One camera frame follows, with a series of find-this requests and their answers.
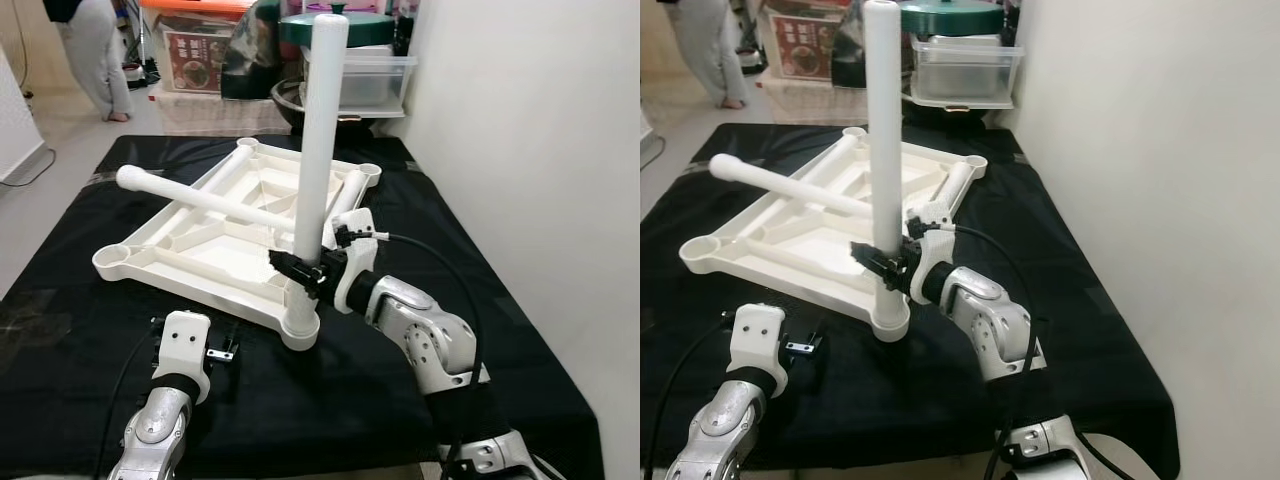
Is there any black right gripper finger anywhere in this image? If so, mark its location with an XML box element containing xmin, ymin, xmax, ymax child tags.
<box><xmin>267</xmin><ymin>249</ymin><xmax>322</xmax><ymax>288</ymax></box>
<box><xmin>849</xmin><ymin>240</ymin><xmax>900</xmax><ymax>282</ymax></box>

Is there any white plastic table top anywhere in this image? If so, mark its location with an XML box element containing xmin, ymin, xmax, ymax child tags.
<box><xmin>678</xmin><ymin>127</ymin><xmax>989</xmax><ymax>343</ymax></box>
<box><xmin>92</xmin><ymin>138</ymin><xmax>383</xmax><ymax>351</ymax></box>

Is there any black tablecloth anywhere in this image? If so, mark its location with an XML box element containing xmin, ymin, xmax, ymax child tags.
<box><xmin>640</xmin><ymin>122</ymin><xmax>1181</xmax><ymax>480</ymax></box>
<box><xmin>0</xmin><ymin>130</ymin><xmax>606</xmax><ymax>480</ymax></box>

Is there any black wok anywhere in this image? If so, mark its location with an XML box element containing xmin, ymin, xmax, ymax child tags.
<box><xmin>270</xmin><ymin>78</ymin><xmax>401</xmax><ymax>136</ymax></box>
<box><xmin>900</xmin><ymin>85</ymin><xmax>1011</xmax><ymax>131</ymax></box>

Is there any pink fleece cover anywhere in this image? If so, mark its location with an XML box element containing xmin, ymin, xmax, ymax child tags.
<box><xmin>150</xmin><ymin>90</ymin><xmax>286</xmax><ymax>136</ymax></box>
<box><xmin>760</xmin><ymin>78</ymin><xmax>871</xmax><ymax>126</ymax></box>

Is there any wide clear tape patch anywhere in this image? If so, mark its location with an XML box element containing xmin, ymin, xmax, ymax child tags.
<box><xmin>0</xmin><ymin>288</ymin><xmax>71</xmax><ymax>336</ymax></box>

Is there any dark glass pan lid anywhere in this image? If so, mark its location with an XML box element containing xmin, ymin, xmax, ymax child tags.
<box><xmin>830</xmin><ymin>0</ymin><xmax>871</xmax><ymax>91</ymax></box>
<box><xmin>220</xmin><ymin>0</ymin><xmax>291</xmax><ymax>101</ymax></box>

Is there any orange-lid box with red poster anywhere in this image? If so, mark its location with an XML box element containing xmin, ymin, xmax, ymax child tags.
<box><xmin>765</xmin><ymin>0</ymin><xmax>851</xmax><ymax>83</ymax></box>
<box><xmin>140</xmin><ymin>0</ymin><xmax>251</xmax><ymax>96</ymax></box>

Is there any grey upright vacuum cleaner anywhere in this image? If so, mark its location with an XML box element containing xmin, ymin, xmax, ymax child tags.
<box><xmin>735</xmin><ymin>0</ymin><xmax>771</xmax><ymax>79</ymax></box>
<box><xmin>120</xmin><ymin>0</ymin><xmax>163</xmax><ymax>91</ymax></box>

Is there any green pot lid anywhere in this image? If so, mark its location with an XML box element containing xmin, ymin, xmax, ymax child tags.
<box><xmin>898</xmin><ymin>0</ymin><xmax>1006</xmax><ymax>36</ymax></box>
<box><xmin>278</xmin><ymin>3</ymin><xmax>396</xmax><ymax>46</ymax></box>

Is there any person in grey trousers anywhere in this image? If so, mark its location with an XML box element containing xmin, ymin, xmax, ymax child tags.
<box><xmin>42</xmin><ymin>0</ymin><xmax>136</xmax><ymax>123</ymax></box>
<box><xmin>655</xmin><ymin>0</ymin><xmax>751</xmax><ymax>111</ymax></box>

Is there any white cabinet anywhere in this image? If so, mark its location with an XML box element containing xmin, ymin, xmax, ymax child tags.
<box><xmin>0</xmin><ymin>45</ymin><xmax>48</xmax><ymax>183</ymax></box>

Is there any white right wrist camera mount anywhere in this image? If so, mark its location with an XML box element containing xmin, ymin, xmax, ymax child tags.
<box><xmin>905</xmin><ymin>202</ymin><xmax>958</xmax><ymax>306</ymax></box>
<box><xmin>328</xmin><ymin>207</ymin><xmax>381</xmax><ymax>316</ymax></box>

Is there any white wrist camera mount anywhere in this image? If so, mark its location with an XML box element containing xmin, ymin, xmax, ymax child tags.
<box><xmin>905</xmin><ymin>202</ymin><xmax>958</xmax><ymax>306</ymax></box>
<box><xmin>328</xmin><ymin>207</ymin><xmax>381</xmax><ymax>316</ymax></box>
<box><xmin>730</xmin><ymin>303</ymin><xmax>789</xmax><ymax>379</ymax></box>
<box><xmin>152</xmin><ymin>311</ymin><xmax>213</xmax><ymax>386</ymax></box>

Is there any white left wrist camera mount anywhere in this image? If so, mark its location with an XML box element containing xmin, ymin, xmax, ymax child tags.
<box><xmin>152</xmin><ymin>311</ymin><xmax>213</xmax><ymax>386</ymax></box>
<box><xmin>730</xmin><ymin>303</ymin><xmax>789</xmax><ymax>379</ymax></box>

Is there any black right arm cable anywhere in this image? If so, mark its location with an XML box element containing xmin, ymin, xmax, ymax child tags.
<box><xmin>375</xmin><ymin>232</ymin><xmax>481</xmax><ymax>381</ymax></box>
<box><xmin>950</xmin><ymin>222</ymin><xmax>1041</xmax><ymax>401</ymax></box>

